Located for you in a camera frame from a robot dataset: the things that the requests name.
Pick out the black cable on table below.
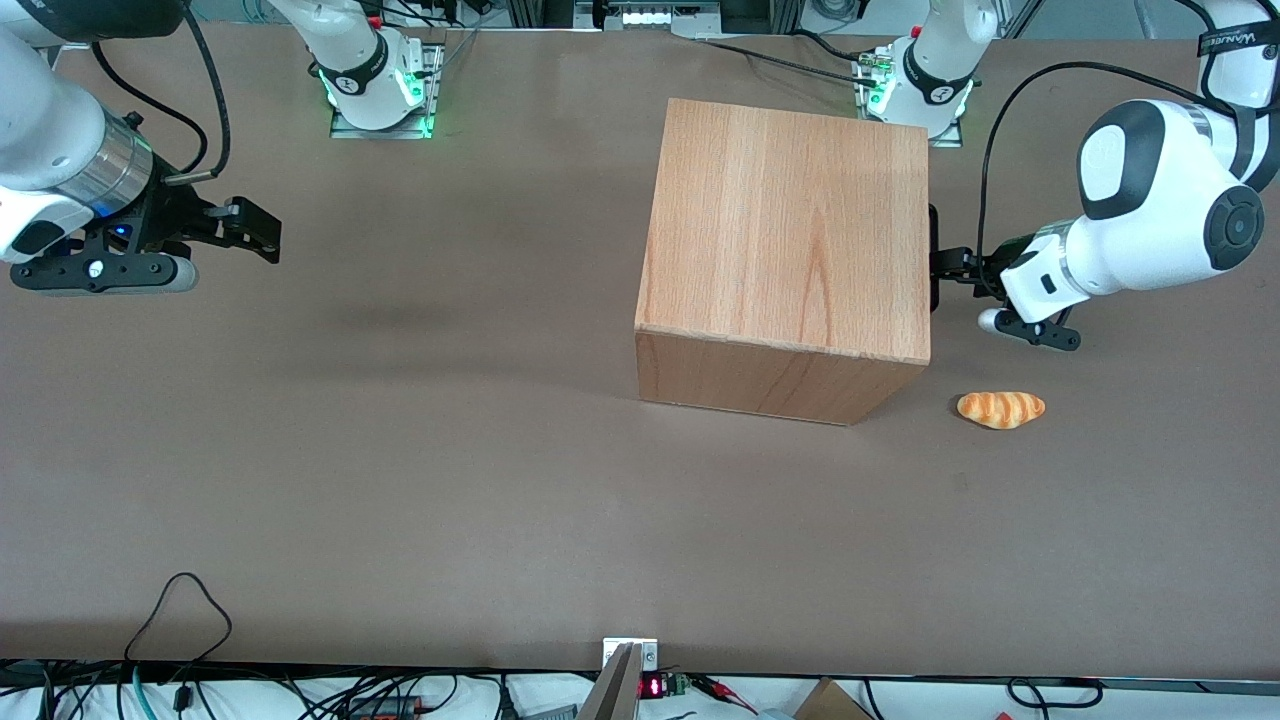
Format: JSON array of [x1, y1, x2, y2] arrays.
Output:
[[795, 28, 876, 63], [695, 38, 881, 89]]

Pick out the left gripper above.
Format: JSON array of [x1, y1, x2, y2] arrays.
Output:
[[932, 232, 1089, 323]]

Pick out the thin black looped cable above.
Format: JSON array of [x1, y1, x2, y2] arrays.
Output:
[[124, 572, 234, 663]]

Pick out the small metal bracket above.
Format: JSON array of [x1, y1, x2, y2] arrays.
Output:
[[602, 638, 660, 673]]

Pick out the black and red device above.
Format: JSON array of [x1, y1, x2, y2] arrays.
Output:
[[348, 694, 443, 720]]

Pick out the aluminium profile bar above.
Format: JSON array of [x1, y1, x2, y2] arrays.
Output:
[[577, 643, 643, 720]]

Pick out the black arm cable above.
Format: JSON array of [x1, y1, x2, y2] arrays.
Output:
[[978, 0, 1263, 301], [160, 5, 233, 188], [92, 42, 209, 173]]

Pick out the light wooden drawer cabinet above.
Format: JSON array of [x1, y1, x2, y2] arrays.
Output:
[[634, 97, 933, 427]]

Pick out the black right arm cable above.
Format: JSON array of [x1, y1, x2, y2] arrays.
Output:
[[92, 42, 209, 173], [160, 5, 233, 188]]

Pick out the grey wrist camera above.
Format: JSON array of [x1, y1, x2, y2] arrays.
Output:
[[10, 252, 199, 297], [977, 306, 1083, 352]]

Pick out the red clip test leads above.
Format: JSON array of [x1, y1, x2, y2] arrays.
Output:
[[688, 674, 761, 717]]

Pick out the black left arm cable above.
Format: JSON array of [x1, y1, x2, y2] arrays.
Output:
[[978, 0, 1263, 301]]

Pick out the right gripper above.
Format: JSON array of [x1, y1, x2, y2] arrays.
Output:
[[0, 185, 282, 265]]

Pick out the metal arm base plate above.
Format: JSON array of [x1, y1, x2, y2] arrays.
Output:
[[328, 42, 447, 140], [852, 52, 967, 149]]

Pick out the white lit power strip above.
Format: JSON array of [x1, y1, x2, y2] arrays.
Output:
[[605, 0, 723, 39]]

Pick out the toy croissant bread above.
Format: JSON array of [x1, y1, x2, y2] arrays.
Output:
[[957, 390, 1047, 431]]

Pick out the black coiled cable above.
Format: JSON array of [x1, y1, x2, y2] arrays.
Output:
[[1006, 677, 1105, 710]]

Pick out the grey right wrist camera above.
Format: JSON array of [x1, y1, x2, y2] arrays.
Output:
[[10, 252, 199, 297]]

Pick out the brown cardboard piece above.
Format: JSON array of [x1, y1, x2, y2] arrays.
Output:
[[794, 678, 873, 720]]

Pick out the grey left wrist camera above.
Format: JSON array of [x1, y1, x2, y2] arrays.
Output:
[[977, 306, 1083, 352]]

